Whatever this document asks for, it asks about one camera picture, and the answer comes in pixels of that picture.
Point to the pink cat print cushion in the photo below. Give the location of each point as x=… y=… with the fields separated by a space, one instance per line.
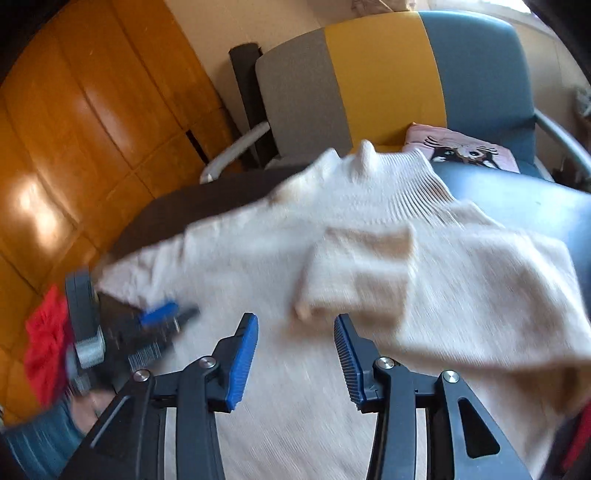
x=429 y=134

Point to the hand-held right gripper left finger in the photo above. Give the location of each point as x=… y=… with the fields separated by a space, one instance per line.
x=242 y=360

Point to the orange wooden wardrobe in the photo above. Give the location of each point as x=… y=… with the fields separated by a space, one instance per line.
x=92 y=115

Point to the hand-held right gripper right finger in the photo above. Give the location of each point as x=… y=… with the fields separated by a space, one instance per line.
x=348 y=364

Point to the grey yellow blue chair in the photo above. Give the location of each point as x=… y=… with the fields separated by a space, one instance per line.
x=383 y=78

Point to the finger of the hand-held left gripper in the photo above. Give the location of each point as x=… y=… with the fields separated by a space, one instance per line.
x=147 y=355
x=159 y=314

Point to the cream knit sweater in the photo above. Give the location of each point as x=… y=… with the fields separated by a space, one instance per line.
x=277 y=258

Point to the black upright panel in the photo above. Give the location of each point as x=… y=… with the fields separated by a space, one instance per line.
x=242 y=83

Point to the red cloth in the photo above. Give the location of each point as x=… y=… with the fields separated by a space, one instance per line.
x=579 y=438
x=44 y=341

